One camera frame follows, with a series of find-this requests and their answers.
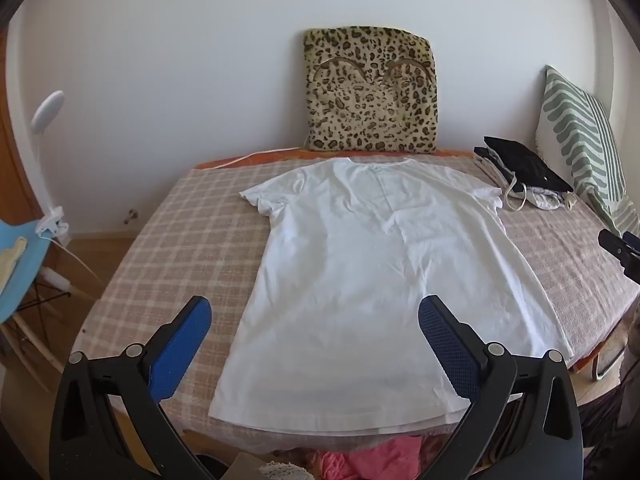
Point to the white t-shirt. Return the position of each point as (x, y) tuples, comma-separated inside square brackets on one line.
[(360, 285)]

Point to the wooden door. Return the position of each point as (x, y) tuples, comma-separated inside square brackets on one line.
[(15, 175)]

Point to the white clip lamp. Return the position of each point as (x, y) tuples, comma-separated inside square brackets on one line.
[(47, 110)]

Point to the beige plaid blanket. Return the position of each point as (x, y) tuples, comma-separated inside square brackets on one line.
[(175, 240)]

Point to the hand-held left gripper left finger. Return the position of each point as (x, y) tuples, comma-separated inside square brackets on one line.
[(182, 347)]

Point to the black folded garment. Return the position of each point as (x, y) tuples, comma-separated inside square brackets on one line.
[(525, 160)]

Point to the grey patterned cloth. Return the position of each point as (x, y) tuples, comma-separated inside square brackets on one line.
[(545, 198)]

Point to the leopard print cushion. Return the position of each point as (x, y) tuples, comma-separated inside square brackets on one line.
[(370, 95)]

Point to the metal door stopper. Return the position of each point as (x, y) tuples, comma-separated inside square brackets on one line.
[(131, 216)]

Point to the green striped white pillow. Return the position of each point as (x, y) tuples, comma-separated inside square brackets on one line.
[(575, 130)]

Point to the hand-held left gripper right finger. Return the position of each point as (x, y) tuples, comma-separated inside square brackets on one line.
[(447, 347)]

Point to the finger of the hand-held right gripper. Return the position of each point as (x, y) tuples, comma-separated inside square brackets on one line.
[(625, 250)]

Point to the pink cloth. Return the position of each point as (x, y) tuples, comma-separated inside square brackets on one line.
[(370, 460)]

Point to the blue chair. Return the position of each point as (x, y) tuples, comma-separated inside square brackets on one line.
[(15, 280)]

